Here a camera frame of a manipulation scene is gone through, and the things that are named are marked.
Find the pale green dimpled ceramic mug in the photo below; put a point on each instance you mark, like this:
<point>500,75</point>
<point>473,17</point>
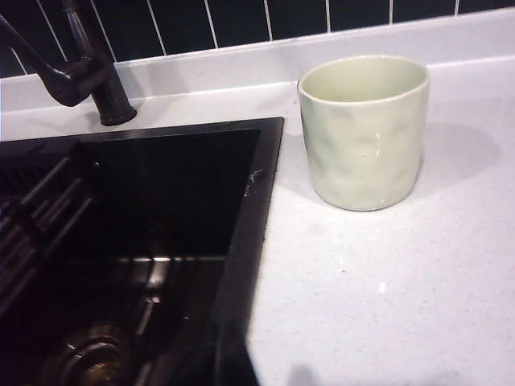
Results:
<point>362,153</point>

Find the black sink basin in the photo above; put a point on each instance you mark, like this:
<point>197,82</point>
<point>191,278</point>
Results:
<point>169,201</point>

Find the dark metal faucet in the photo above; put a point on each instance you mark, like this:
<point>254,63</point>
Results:
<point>104,80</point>

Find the black roll-up sink rack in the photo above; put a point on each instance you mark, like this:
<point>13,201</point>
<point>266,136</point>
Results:
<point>44,217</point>

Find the metal sink drain strainer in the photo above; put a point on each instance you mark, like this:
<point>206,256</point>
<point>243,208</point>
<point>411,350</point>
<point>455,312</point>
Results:
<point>92,358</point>

